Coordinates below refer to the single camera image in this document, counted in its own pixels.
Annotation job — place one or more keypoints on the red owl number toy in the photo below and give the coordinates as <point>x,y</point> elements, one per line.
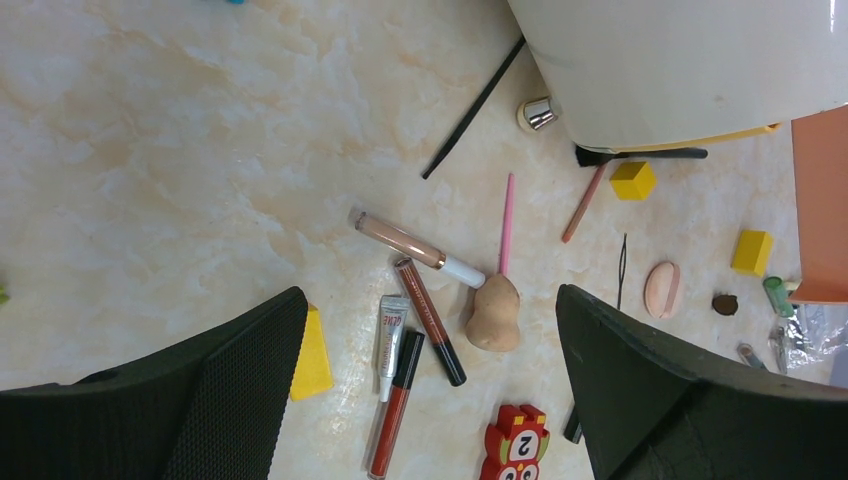
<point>515,443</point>

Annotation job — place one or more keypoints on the green tube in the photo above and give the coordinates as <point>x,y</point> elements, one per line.
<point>778,296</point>

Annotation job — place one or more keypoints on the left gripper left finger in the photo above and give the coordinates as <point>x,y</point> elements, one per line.
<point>209,407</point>

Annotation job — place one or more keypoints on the beige makeup sponge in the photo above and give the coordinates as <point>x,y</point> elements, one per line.
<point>493,325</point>

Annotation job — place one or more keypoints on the cream round drawer organizer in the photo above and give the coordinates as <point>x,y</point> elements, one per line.
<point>653,75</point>

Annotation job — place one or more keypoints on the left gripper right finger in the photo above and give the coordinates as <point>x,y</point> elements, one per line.
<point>653,406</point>

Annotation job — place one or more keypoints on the peach lip pencil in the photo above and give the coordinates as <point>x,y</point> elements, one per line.
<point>583,205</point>

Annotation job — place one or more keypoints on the black hair loop tool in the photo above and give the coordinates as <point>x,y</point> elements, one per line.
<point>622,266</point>

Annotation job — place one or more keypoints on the dark red lip gloss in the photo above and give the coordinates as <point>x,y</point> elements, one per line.
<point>573,429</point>

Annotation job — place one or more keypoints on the thin black stick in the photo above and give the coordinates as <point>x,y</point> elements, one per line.
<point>472,111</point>

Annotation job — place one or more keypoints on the pink thin brush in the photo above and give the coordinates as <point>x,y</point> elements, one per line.
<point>507,225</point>

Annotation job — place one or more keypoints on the clear plastic wrapper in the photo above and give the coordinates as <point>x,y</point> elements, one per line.
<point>814,333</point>

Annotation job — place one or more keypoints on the red lip gloss tube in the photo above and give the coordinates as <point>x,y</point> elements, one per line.
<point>410,351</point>

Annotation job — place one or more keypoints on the yellow wedge block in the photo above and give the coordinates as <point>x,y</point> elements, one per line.
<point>313,373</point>

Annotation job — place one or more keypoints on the pink round powder puff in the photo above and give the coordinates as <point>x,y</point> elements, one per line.
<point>663,290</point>

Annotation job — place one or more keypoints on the yellow rectangular block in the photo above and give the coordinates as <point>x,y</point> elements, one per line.
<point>752,253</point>

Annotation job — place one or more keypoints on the nude concealer tube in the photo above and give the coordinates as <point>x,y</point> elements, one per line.
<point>418,249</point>

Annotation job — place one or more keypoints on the black makeup brush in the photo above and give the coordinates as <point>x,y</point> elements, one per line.
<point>591,158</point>

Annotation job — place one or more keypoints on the small yellow cube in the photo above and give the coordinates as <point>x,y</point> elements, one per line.
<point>633,181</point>

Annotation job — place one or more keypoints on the brown lipstick tube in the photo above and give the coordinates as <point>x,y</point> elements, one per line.
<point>430,320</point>

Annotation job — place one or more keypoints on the white glue tube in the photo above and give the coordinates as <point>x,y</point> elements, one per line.
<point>393,312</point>

